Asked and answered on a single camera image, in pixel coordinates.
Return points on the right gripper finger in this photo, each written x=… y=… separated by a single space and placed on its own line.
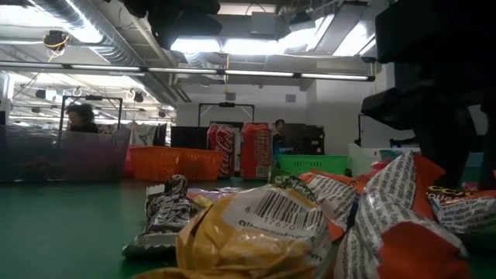
x=489 y=155
x=449 y=155

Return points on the orange yellow candy packet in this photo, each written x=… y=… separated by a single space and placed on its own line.
x=240 y=248

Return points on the purple yellow Sour Patch packet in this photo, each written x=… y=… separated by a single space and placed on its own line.
x=217 y=193

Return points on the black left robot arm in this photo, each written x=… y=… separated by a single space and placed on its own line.
x=174 y=19

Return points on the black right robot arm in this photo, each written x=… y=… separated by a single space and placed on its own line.
x=434 y=27

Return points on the orange white candy packet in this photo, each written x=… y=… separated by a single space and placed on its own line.
x=387 y=217

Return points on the green printed candy packet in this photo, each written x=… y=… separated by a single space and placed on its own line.
x=286 y=180

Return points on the orange Reese's nougat packet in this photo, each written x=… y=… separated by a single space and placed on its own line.
x=333 y=197
x=465 y=213

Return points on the white plastic bin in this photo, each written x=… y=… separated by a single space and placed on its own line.
x=362 y=160

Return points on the black monitor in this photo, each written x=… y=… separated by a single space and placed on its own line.
x=306 y=139
x=190 y=137

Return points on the green plastic basket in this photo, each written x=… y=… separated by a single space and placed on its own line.
x=310 y=164

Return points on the person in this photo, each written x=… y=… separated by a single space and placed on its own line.
x=280 y=139
x=81 y=116

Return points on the red soda can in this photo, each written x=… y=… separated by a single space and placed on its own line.
x=255 y=151

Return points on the red Coca-Cola can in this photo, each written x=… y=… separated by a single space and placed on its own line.
x=222 y=151

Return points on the long ceiling light strip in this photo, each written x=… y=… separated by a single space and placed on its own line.
x=182 y=70

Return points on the orange plastic basket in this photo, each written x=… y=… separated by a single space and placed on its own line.
x=174 y=164

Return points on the zebra striped chocolate bar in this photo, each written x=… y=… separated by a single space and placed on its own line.
x=170 y=213

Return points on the red plastic bin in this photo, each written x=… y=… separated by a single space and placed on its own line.
x=127 y=162

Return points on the dark clear plastic bin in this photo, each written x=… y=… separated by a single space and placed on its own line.
x=58 y=155

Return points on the silver ceiling duct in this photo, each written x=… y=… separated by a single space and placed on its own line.
x=116 y=50

